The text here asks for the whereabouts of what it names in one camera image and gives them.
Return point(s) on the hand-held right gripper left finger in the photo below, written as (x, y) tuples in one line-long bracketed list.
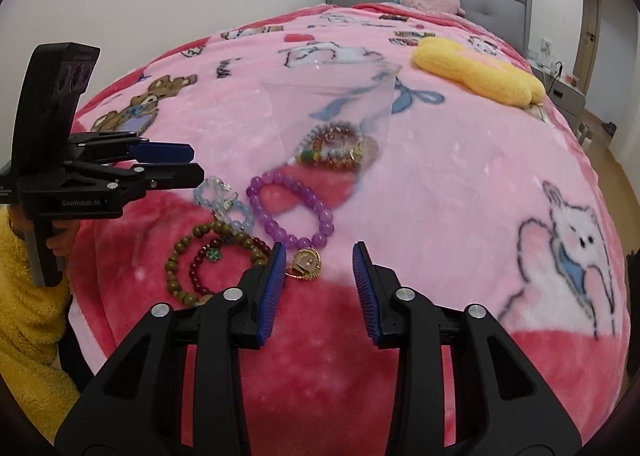
[(272, 281)]

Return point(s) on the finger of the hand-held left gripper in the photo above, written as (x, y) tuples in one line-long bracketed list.
[(165, 152), (175, 176)]

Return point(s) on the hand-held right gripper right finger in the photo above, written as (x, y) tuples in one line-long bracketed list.
[(364, 286)]

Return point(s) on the person's left forearm yellow sleeve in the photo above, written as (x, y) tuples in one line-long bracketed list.
[(30, 331)]

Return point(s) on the person's left hand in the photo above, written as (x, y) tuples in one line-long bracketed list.
[(62, 240)]

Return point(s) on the gold pendant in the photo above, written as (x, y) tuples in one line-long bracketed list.
[(305, 264)]

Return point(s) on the pink printed blanket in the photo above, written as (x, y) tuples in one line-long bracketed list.
[(450, 186)]

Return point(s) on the clear plastic bag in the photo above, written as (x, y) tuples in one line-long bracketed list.
[(325, 101)]

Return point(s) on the yellow plush pillow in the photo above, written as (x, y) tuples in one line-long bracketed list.
[(475, 72)]

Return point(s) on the white nightstand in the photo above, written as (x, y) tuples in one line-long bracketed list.
[(569, 97)]

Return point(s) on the dark shoes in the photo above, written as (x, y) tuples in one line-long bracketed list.
[(610, 127)]

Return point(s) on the wooden door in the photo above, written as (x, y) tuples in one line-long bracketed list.
[(591, 16)]

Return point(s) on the white wall outlet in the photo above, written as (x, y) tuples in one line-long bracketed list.
[(545, 44)]

